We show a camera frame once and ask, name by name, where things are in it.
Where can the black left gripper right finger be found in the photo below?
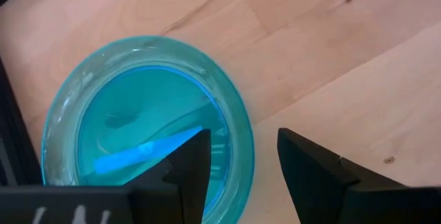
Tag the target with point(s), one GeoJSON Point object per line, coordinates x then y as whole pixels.
{"type": "Point", "coordinates": [320, 189]}

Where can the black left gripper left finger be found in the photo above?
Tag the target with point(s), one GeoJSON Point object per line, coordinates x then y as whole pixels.
{"type": "Point", "coordinates": [189, 182]}

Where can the translucent blue plate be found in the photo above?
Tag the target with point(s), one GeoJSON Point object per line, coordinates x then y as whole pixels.
{"type": "Point", "coordinates": [138, 113]}

